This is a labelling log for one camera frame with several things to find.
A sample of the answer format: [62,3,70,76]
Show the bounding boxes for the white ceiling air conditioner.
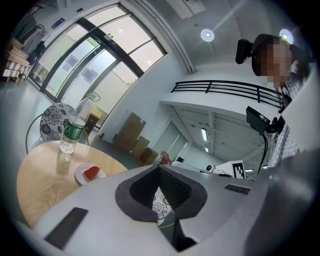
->
[172,0,206,20]

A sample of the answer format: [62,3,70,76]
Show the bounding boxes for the black metal railing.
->
[171,80,285,110]

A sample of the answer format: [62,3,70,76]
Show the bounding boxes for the wooden pallets stack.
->
[2,37,30,82]

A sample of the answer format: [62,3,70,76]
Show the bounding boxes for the black framed glass door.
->
[27,4,168,131]

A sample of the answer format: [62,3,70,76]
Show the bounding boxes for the black head-worn camera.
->
[235,34,261,65]

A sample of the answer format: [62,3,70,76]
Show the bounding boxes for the black bin yellow lid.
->
[84,106,102,132]

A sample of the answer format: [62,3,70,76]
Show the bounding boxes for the person's head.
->
[252,34,295,88]

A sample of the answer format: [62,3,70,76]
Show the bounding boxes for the cardboard boxes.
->
[112,112,147,152]

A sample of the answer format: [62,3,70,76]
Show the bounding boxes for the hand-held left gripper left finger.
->
[32,163,176,256]

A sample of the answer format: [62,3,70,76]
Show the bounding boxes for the gold wire chair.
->
[24,102,90,155]

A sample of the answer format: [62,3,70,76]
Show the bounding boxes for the black monitor on arm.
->
[245,106,271,136]

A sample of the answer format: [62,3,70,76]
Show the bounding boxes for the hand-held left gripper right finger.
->
[159,163,266,243]

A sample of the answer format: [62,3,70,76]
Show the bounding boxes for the small brown cardboard box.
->
[141,147,160,166]

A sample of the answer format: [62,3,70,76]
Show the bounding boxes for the clothes rack with garments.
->
[12,14,48,66]

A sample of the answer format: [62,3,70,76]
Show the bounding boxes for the red watermelon slice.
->
[83,166,101,181]

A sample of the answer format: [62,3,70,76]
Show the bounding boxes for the white round plate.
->
[74,162,106,187]

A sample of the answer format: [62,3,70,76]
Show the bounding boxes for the medium flat cardboard sheet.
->
[131,136,151,160]

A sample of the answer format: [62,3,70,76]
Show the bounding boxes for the clear water bottle green label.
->
[59,91,101,155]

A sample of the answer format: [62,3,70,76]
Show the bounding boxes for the round ceiling light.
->
[279,28,294,45]
[200,28,215,43]

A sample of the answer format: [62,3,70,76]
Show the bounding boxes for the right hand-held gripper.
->
[215,159,247,180]

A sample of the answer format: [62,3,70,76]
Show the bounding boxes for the round wooden table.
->
[16,140,130,228]

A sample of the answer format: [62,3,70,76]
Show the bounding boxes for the person's checked shirt torso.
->
[268,59,316,168]

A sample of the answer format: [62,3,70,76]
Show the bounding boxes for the red bag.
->
[159,150,172,163]

